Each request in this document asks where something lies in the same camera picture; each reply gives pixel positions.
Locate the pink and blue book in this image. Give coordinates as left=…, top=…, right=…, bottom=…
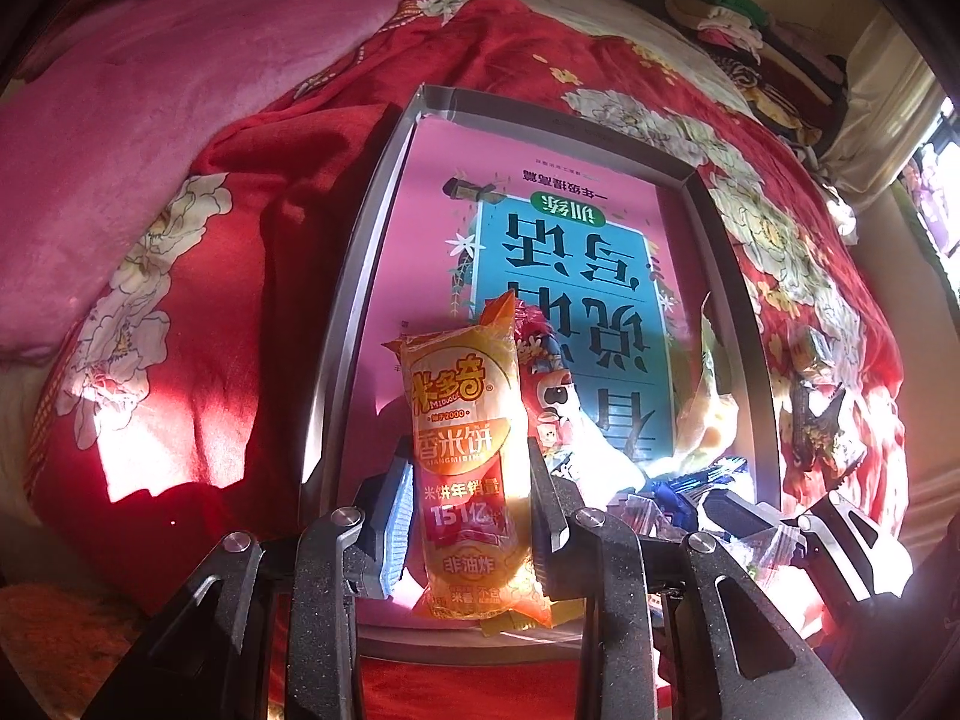
left=360, top=116, right=702, bottom=631

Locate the brown fuzzy blanket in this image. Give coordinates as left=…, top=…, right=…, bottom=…
left=0, top=583, right=151, bottom=691

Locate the red cartoon snack packet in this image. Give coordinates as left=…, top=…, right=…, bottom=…
left=514, top=307, right=601, bottom=466

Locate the clear pastry packet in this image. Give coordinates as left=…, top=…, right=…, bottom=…
left=660, top=292, right=740, bottom=481

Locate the pile of clothes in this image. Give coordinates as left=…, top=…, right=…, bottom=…
left=667, top=0, right=852, bottom=158

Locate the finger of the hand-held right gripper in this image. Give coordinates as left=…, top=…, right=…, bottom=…
left=808, top=493, right=914, bottom=602
left=703, top=490, right=809, bottom=542

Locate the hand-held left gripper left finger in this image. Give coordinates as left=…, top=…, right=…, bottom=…
left=82, top=457, right=417, bottom=720

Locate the beige curtain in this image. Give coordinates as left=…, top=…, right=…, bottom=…
left=817, top=11, right=953, bottom=211

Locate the blue snack packet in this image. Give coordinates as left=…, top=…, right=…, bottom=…
left=600, top=457, right=751, bottom=533

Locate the window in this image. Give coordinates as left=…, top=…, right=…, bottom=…
left=900, top=97, right=960, bottom=293

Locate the red floral blanket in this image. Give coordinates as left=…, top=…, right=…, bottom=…
left=30, top=0, right=908, bottom=691

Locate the metal tray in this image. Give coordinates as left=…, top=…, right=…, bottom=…
left=298, top=82, right=785, bottom=672

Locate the orange rice cracker packet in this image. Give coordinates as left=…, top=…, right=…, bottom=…
left=382, top=289, right=556, bottom=627

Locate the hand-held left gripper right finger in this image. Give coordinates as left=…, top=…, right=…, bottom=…
left=525, top=437, right=863, bottom=720

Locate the pink fleece blanket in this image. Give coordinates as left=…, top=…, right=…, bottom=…
left=0, top=0, right=481, bottom=353

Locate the crumpled plastic wrapper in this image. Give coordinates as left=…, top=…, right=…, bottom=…
left=814, top=161, right=860, bottom=245

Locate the small clear snack packet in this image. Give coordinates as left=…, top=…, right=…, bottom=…
left=607, top=491, right=680, bottom=541

